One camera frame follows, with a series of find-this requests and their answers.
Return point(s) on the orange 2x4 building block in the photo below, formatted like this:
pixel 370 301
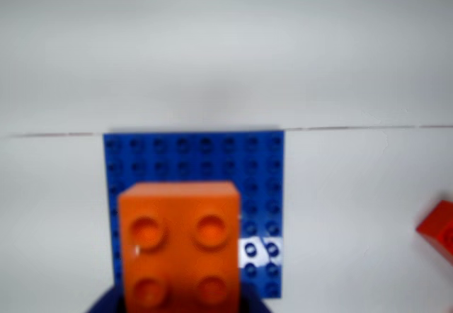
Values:
pixel 180 242

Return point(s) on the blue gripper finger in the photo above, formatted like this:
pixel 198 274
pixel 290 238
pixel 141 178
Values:
pixel 106 302
pixel 253 302

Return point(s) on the blue 8x8 studded baseplate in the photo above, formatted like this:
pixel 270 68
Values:
pixel 177 157

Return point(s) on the red 2x4 building block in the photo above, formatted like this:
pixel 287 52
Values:
pixel 439 229

